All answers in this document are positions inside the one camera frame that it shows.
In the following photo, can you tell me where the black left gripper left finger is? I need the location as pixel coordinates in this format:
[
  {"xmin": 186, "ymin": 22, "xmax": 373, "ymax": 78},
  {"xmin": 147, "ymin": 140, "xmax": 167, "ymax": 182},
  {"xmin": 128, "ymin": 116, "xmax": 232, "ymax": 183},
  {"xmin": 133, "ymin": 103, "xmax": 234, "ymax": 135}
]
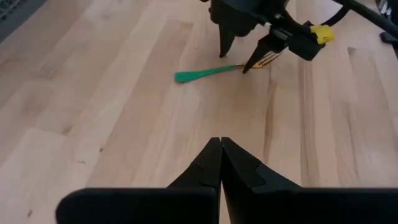
[{"xmin": 55, "ymin": 136, "xmax": 222, "ymax": 224}]

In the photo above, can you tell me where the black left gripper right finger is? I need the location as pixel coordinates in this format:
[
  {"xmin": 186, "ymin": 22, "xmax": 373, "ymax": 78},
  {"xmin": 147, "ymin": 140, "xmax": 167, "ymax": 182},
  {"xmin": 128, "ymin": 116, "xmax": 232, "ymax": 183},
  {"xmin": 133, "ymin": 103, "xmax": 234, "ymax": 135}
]
[{"xmin": 222, "ymin": 138, "xmax": 398, "ymax": 224}]

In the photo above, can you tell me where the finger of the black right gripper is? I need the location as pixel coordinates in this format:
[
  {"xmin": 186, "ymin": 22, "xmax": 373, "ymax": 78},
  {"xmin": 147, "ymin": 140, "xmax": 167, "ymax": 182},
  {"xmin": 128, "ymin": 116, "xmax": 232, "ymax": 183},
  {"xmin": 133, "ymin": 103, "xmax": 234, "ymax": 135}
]
[
  {"xmin": 216, "ymin": 18, "xmax": 242, "ymax": 58},
  {"xmin": 242, "ymin": 32, "xmax": 289, "ymax": 74}
]

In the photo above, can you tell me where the green-handled gold fork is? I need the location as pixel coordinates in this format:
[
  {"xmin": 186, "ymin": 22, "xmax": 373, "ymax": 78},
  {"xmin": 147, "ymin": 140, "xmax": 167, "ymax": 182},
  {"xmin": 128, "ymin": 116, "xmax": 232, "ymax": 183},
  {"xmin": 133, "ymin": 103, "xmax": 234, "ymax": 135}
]
[{"xmin": 173, "ymin": 50, "xmax": 284, "ymax": 84}]

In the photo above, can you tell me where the grey mesh silverware basket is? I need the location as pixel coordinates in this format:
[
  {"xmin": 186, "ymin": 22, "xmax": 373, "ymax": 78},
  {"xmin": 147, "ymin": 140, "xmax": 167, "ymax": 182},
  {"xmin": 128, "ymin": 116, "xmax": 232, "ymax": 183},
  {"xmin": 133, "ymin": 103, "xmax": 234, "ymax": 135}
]
[{"xmin": 0, "ymin": 0, "xmax": 48, "ymax": 44}]

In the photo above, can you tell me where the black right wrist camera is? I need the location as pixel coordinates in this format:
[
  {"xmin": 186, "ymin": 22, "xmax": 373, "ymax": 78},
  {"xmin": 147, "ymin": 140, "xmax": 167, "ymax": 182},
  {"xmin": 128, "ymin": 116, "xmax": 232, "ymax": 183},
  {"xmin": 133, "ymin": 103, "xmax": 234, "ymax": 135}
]
[{"xmin": 287, "ymin": 21, "xmax": 326, "ymax": 62}]

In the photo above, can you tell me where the yellow cable tag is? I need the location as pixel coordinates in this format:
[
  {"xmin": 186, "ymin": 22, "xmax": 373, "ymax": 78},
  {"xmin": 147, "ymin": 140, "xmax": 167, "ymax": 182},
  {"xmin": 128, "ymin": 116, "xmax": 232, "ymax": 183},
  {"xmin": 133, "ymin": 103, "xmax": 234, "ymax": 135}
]
[{"xmin": 310, "ymin": 24, "xmax": 336, "ymax": 45}]

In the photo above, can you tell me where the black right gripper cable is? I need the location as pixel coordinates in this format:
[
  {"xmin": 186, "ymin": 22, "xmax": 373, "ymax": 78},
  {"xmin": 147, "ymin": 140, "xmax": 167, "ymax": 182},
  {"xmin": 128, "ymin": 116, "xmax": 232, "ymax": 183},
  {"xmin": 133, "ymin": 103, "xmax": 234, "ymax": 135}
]
[{"xmin": 322, "ymin": 0, "xmax": 398, "ymax": 32}]

